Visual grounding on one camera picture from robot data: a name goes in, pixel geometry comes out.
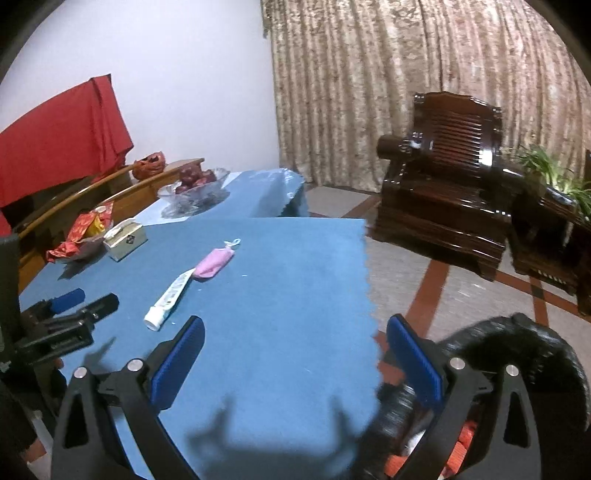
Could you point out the red cloth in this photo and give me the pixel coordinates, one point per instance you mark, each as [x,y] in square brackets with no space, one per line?
[60,138]

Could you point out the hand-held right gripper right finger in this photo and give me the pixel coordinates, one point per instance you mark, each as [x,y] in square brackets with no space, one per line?
[415,364]

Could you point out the red gold snack wrapper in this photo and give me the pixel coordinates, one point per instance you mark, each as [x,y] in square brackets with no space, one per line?
[81,228]

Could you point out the large blue tablecloth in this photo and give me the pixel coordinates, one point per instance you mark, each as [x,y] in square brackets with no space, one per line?
[286,286]

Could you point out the white toothpaste tube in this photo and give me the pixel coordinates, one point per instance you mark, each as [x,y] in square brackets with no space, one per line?
[168,297]

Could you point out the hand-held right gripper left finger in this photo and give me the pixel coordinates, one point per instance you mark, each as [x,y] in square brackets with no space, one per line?
[180,364]

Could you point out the bin with black bag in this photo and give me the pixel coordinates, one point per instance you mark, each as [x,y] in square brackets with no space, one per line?
[554,360]

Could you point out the beige patterned curtain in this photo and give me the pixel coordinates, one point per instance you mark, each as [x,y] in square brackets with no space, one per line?
[392,69]

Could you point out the red apple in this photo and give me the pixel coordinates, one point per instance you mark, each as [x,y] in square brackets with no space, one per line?
[187,174]
[206,177]
[182,188]

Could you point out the pink fabric pouch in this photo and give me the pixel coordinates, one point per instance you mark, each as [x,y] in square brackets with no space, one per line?
[212,263]

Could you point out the small blue tablecloth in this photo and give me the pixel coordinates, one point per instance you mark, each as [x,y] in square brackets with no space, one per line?
[263,194]

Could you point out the wooden bench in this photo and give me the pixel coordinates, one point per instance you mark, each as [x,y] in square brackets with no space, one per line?
[134,191]

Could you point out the glass fruit bowl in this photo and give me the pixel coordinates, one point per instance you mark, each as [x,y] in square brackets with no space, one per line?
[194,196]

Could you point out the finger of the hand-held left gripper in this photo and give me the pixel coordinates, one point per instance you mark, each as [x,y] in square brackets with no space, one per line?
[69,299]
[99,307]

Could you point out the green potted plant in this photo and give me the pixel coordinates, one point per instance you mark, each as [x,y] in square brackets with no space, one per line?
[549,168]

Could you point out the dark wooden armchair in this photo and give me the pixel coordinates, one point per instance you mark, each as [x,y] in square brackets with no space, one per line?
[448,194]

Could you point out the dark wooden side table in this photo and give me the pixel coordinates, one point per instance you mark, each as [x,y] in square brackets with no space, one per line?
[545,235]

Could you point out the gold tissue box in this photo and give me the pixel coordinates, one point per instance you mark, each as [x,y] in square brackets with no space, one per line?
[127,240]

